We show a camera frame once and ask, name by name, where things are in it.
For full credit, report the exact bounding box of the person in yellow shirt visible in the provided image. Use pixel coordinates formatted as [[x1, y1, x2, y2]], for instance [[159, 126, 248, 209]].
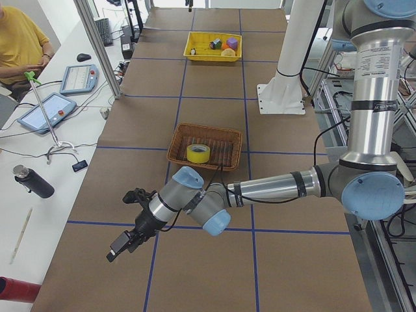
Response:
[[1, 6, 55, 85]]

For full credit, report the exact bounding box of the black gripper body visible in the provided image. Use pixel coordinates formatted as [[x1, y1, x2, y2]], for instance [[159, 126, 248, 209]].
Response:
[[128, 209, 163, 253]]

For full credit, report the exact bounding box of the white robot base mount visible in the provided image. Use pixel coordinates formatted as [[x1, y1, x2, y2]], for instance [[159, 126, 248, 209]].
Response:
[[257, 0, 326, 114]]

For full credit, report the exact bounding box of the yellow tape roll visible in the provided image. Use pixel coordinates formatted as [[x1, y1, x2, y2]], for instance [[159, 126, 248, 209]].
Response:
[[186, 144, 211, 164]]

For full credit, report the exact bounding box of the teach pendant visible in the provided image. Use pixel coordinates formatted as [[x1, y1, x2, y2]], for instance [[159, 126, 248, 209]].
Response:
[[60, 64, 99, 96], [18, 92, 76, 135]]

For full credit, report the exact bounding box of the small silver can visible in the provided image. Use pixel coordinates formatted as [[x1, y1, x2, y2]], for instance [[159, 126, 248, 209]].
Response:
[[209, 38, 222, 49]]

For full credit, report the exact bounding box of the black bottle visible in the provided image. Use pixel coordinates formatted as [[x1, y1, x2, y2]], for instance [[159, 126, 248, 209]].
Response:
[[13, 164, 55, 198]]

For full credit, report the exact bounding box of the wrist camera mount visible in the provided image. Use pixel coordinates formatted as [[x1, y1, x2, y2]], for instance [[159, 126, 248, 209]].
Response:
[[122, 188, 157, 209]]

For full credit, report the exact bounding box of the toy croissant bread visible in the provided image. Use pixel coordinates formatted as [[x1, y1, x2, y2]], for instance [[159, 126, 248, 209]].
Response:
[[221, 48, 236, 57]]

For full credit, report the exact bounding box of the black keyboard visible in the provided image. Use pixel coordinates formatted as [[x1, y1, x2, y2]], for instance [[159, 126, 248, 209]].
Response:
[[94, 18, 113, 46]]

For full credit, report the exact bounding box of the teach pendant near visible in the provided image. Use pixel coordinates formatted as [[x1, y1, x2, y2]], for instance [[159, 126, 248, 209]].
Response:
[[18, 92, 76, 135]]

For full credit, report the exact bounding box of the aluminium camera post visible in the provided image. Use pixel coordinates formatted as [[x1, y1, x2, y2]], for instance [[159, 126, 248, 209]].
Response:
[[73, 0, 122, 99]]

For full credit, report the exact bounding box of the red cylinder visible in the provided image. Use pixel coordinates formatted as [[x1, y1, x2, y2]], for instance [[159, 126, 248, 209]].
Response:
[[0, 276, 41, 304]]

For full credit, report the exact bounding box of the purple foam block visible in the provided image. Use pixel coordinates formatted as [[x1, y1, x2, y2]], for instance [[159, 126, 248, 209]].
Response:
[[226, 37, 239, 51]]

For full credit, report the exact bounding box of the black computer mouse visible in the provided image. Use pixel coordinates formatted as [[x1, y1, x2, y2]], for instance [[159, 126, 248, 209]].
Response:
[[76, 53, 92, 62]]

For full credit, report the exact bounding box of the teach pendant far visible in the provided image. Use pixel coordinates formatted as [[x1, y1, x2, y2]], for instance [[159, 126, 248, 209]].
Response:
[[60, 64, 99, 96]]

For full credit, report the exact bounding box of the small black phone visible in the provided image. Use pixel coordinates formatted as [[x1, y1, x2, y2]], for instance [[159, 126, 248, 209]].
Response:
[[71, 160, 88, 172]]

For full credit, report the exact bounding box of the brown wicker basket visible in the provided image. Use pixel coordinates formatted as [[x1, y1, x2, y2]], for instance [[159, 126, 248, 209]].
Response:
[[167, 123, 242, 172]]

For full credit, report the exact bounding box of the wooden stick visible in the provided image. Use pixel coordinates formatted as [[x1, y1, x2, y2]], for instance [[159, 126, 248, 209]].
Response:
[[9, 207, 33, 265]]

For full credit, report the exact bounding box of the yellow woven basket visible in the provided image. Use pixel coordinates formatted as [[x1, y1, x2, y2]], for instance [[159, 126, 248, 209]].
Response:
[[183, 31, 242, 62]]

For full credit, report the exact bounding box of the green tipped metal stand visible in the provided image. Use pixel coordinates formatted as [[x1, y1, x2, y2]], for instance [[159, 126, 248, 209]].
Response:
[[22, 71, 77, 164]]

